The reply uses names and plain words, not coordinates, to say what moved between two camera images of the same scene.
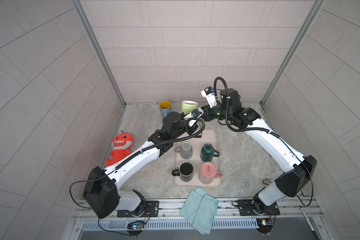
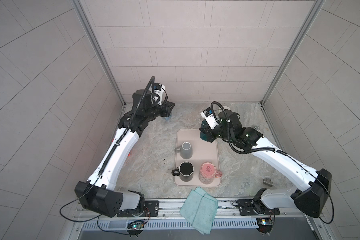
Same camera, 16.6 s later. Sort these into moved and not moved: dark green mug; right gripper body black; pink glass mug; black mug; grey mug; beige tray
Moved: right gripper body black; dark green mug
Not moved: grey mug; beige tray; pink glass mug; black mug
